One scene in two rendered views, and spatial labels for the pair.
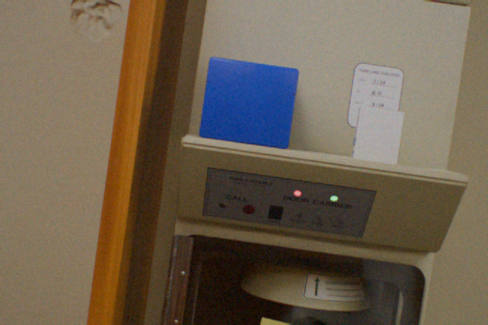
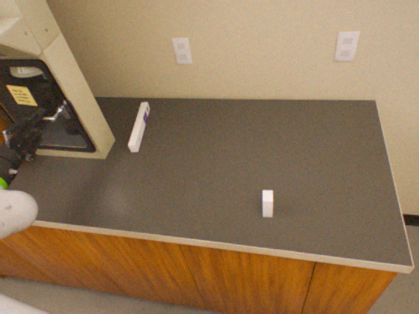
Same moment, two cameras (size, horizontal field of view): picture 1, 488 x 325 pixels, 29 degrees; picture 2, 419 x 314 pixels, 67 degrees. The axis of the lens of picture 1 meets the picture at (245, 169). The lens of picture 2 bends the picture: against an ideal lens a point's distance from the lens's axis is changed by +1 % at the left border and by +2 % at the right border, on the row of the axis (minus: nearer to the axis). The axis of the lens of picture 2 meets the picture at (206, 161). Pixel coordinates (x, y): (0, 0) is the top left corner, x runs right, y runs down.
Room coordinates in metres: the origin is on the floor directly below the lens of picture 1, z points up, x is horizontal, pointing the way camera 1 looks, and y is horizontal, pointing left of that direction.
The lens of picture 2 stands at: (0.44, -0.94, 1.81)
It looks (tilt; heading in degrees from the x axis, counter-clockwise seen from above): 48 degrees down; 21
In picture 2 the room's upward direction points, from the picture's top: 12 degrees counter-clockwise
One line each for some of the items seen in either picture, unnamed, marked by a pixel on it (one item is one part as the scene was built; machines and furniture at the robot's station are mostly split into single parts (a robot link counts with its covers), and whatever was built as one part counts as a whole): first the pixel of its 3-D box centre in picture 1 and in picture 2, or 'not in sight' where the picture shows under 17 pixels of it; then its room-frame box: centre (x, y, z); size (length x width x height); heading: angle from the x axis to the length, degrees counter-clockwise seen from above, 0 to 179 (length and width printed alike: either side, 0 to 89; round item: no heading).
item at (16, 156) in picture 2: not in sight; (13, 152); (0.93, -0.14, 1.20); 0.09 x 0.07 x 0.08; 1
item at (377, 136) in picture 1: (377, 135); not in sight; (1.09, -0.15, 1.54); 0.05 x 0.05 x 0.06; 86
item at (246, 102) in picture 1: (248, 104); not in sight; (1.09, 0.01, 1.56); 0.10 x 0.10 x 0.09; 1
